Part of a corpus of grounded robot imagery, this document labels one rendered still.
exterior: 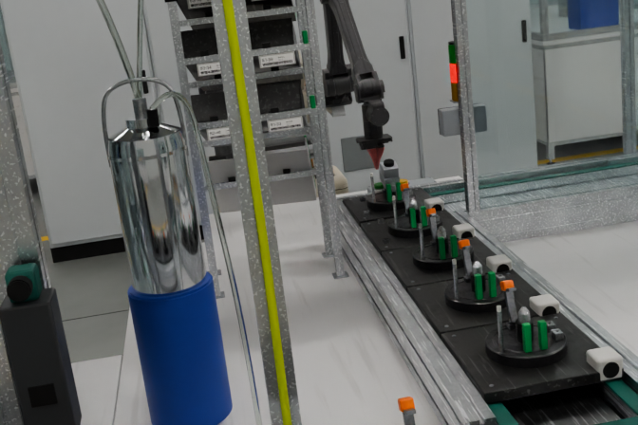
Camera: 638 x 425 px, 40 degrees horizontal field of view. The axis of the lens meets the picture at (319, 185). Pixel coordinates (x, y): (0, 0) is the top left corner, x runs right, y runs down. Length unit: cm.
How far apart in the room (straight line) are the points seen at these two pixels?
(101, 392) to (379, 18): 395
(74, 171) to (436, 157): 228
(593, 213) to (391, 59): 318
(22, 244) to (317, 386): 71
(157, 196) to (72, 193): 403
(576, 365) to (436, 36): 420
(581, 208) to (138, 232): 136
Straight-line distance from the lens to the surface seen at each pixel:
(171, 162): 151
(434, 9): 557
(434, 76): 560
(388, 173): 242
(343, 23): 271
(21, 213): 128
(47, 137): 547
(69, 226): 559
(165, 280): 155
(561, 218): 248
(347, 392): 172
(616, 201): 254
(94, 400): 187
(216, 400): 166
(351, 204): 251
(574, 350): 159
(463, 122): 231
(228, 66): 122
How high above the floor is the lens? 168
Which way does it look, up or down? 15 degrees down
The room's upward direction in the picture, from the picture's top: 7 degrees counter-clockwise
